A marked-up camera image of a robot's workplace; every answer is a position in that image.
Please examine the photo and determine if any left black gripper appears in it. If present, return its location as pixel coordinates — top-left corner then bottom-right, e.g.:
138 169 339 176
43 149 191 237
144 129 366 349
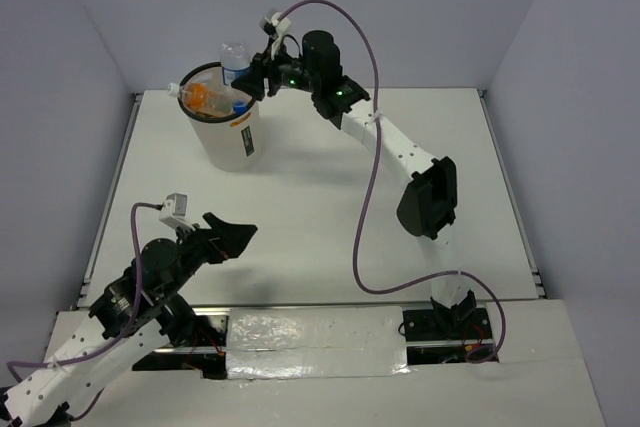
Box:
161 211 257 299

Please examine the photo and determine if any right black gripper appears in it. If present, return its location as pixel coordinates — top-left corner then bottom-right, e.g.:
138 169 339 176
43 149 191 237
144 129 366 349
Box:
232 38 320 101

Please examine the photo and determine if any small blue cap bottle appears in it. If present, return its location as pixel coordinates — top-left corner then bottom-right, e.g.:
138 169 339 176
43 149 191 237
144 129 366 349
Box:
220 41 251 114

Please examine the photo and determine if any long orange label bottle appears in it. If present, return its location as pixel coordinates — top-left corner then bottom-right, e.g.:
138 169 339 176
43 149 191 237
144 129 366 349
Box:
167 82 234 118

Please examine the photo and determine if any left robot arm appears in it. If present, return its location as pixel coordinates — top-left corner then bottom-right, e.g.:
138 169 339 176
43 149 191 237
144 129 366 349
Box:
1 213 258 426

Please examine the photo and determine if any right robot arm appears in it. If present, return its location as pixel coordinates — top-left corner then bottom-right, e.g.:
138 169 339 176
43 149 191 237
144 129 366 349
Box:
231 30 476 338

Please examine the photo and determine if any white bin with black rim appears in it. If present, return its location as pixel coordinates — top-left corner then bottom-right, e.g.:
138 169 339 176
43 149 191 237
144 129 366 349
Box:
175 62 263 172

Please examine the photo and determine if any silver tape strip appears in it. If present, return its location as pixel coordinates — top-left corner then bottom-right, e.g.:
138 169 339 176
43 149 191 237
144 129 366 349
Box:
226 306 409 380

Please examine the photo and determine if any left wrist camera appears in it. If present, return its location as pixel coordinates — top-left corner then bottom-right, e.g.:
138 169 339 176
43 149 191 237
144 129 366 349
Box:
159 193 194 232

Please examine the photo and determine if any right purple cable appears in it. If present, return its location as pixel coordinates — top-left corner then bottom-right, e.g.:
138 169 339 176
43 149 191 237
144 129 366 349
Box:
277 0 505 364

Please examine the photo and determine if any purple cable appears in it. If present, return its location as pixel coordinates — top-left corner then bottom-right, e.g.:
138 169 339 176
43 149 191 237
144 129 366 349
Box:
277 0 505 364
5 201 166 421

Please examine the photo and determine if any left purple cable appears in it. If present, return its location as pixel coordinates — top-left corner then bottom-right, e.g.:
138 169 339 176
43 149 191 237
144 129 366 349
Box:
5 201 166 421

